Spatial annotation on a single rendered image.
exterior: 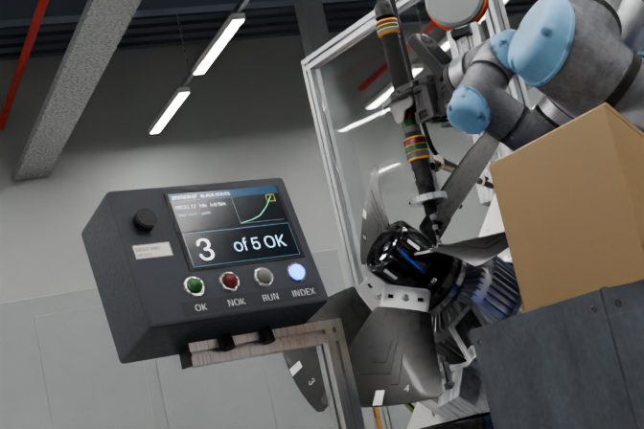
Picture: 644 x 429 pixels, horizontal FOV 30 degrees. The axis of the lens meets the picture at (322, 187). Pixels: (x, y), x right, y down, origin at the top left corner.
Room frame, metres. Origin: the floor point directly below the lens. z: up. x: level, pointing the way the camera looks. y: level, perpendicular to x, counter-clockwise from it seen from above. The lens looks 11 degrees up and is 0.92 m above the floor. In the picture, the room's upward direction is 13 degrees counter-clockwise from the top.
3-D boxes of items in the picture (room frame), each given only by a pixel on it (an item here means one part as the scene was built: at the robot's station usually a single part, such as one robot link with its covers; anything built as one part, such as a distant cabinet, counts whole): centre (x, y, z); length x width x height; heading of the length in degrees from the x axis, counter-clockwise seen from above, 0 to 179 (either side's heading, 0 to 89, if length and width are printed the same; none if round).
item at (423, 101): (2.16, -0.26, 1.46); 0.12 x 0.08 x 0.09; 35
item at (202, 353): (1.59, 0.12, 1.04); 0.24 x 0.03 x 0.03; 125
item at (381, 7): (2.25, -0.19, 1.48); 0.04 x 0.04 x 0.46
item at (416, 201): (2.26, -0.20, 1.33); 0.09 x 0.07 x 0.10; 160
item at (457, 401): (2.27, -0.18, 0.91); 0.12 x 0.08 x 0.12; 125
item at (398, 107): (2.23, -0.17, 1.47); 0.09 x 0.03 x 0.06; 45
